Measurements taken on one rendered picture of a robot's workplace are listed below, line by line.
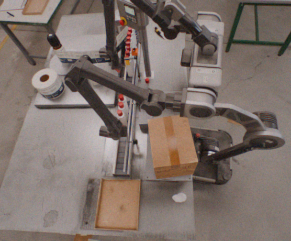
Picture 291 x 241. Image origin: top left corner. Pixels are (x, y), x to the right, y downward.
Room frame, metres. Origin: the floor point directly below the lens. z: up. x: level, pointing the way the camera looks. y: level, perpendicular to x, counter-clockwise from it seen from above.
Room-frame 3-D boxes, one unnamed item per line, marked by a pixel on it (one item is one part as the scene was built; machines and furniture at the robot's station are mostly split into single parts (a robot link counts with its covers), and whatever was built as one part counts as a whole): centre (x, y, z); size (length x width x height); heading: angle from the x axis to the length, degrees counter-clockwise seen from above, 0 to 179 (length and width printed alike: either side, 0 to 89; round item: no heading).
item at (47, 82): (1.22, 0.71, 0.95); 0.20 x 0.20 x 0.14
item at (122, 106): (0.80, 0.14, 0.98); 0.05 x 0.05 x 0.20
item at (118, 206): (0.23, 0.27, 0.85); 0.30 x 0.26 x 0.04; 167
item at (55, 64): (1.50, 0.60, 0.89); 0.31 x 0.31 x 0.01
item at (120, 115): (0.74, 0.16, 0.98); 0.05 x 0.05 x 0.20
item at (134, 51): (1.14, 0.01, 1.05); 0.10 x 0.04 x 0.33; 77
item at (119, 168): (1.19, 0.05, 0.86); 1.65 x 0.08 x 0.04; 167
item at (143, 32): (1.21, -0.10, 1.16); 0.04 x 0.04 x 0.67; 77
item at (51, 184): (1.12, 0.27, 0.82); 2.10 x 1.31 x 0.02; 167
